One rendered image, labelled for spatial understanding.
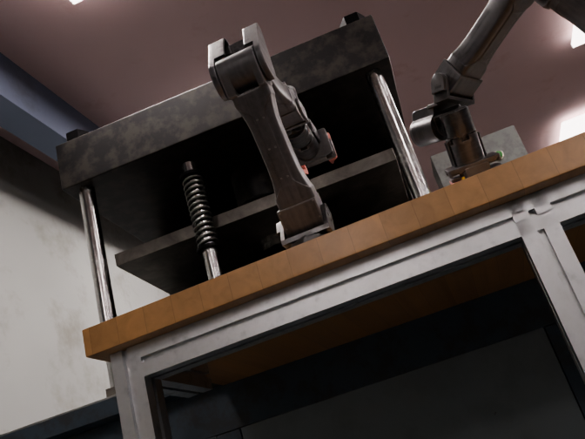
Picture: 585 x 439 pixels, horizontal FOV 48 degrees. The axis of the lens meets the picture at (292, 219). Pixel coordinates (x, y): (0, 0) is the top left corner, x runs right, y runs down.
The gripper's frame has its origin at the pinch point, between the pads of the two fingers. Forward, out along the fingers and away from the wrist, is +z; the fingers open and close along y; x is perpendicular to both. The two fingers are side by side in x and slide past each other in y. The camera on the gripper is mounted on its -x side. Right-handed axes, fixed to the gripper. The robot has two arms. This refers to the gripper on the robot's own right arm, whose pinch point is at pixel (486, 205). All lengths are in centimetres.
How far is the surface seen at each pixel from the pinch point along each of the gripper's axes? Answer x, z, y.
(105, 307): -82, 5, 121
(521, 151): -95, 5, -30
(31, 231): -285, -33, 247
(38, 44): -248, -132, 176
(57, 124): -270, -90, 194
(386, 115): -97, -23, 8
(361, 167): -100, -8, 22
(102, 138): -111, -52, 110
